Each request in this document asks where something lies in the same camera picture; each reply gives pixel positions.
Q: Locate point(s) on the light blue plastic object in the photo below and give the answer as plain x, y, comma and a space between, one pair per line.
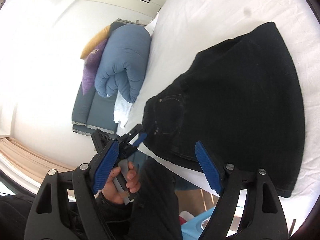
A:
192, 227

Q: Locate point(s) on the person's left forearm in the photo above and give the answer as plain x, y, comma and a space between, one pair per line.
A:
113, 212

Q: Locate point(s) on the blue rolled duvet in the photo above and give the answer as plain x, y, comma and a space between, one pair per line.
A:
123, 63

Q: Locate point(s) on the white bed mattress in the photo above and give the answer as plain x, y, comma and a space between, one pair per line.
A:
187, 27

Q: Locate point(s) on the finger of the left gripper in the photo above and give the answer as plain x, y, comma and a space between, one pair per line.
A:
133, 132
141, 137

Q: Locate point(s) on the yellow pillow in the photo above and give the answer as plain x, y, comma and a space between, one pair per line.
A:
96, 40

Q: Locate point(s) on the grey padded headboard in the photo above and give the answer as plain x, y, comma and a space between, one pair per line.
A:
91, 111

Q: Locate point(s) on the purple pillow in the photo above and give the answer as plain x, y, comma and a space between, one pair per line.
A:
91, 66

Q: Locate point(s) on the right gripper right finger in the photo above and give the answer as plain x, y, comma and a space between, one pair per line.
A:
263, 216

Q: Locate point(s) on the white cloth on bed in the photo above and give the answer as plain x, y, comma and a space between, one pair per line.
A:
121, 111

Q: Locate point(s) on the person's left hand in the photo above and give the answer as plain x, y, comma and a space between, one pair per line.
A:
122, 183

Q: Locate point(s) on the black jeans pant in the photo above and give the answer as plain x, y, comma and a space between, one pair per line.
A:
241, 98

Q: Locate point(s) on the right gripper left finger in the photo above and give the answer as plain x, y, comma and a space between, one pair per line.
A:
50, 216

